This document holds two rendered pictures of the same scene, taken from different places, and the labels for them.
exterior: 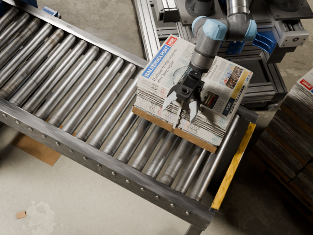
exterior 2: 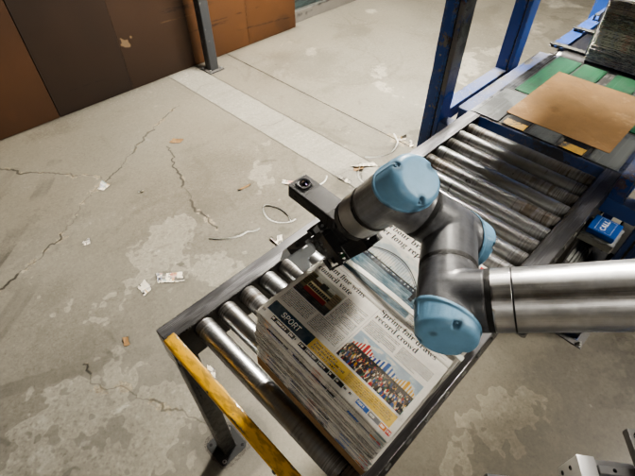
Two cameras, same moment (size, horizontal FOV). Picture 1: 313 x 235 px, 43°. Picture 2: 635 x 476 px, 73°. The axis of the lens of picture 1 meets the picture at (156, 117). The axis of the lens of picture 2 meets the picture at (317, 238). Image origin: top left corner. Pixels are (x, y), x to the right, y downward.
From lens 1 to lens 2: 1.32 m
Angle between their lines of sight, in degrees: 63
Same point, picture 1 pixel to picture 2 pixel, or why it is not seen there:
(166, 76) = (389, 241)
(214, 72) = (394, 336)
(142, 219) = not seen: hidden behind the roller
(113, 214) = not seen: hidden behind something
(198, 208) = (185, 319)
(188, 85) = (316, 193)
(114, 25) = not seen: outside the picture
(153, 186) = (248, 272)
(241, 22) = (454, 279)
